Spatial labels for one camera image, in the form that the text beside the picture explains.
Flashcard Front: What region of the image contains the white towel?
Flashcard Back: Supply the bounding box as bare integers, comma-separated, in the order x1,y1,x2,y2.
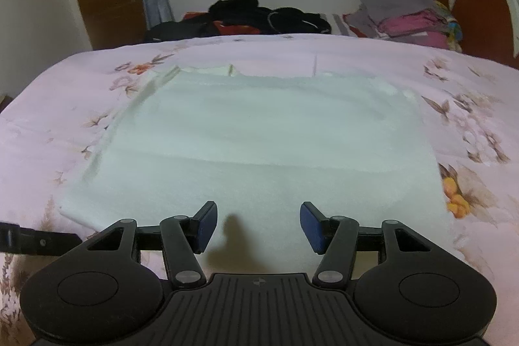
58,69,453,273

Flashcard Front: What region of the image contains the folded grey pink clothes stack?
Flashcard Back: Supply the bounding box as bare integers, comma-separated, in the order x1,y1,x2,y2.
343,0,463,53

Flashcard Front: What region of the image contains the black clothes pile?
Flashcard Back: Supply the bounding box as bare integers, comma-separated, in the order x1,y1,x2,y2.
143,0,332,43

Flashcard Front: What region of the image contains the pink floral bed sheet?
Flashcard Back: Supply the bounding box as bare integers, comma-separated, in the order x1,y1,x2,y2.
1,35,518,345

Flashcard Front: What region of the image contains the striped pillow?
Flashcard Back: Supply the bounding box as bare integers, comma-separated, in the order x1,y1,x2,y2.
320,13,356,37

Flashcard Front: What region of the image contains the red white headboard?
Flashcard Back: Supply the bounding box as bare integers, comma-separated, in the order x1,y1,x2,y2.
437,0,518,69

